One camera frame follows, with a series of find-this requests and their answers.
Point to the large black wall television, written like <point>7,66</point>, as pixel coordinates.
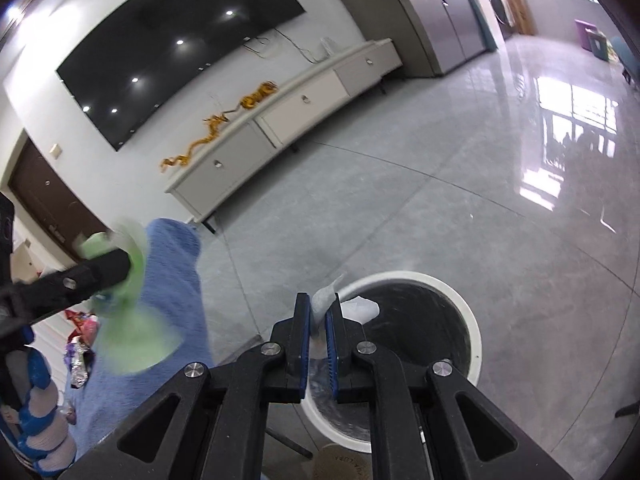
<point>146,51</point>

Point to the dark brown entrance door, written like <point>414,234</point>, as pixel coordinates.
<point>51,203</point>

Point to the blue fluffy blanket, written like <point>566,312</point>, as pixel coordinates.
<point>172,286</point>

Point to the cardboard box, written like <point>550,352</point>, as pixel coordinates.
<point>523,19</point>

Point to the purple foil wrapper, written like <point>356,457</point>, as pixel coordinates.
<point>79,359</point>

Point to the green plastic wrapper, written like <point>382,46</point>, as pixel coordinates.
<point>133,336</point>

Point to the beige wall switch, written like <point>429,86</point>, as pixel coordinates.
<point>55,151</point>

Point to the golden tiger figurine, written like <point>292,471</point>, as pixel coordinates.
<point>265,89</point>

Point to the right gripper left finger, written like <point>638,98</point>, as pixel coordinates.
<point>288,348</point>

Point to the white low TV cabinet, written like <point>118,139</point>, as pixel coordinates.
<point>250,142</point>

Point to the purple storage box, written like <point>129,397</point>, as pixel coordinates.
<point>592,40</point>

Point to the red orange snack bag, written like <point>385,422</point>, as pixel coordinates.
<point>86,326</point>

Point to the grey double-door refrigerator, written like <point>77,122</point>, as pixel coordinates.
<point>437,36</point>

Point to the golden dragon figurine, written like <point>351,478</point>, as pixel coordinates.
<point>213,123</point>

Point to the left blue white gloved hand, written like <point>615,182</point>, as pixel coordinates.
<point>35,430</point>

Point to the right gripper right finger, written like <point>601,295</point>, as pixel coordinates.
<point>348,380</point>

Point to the white plastic wrapper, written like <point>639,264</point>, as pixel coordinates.
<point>357,309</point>

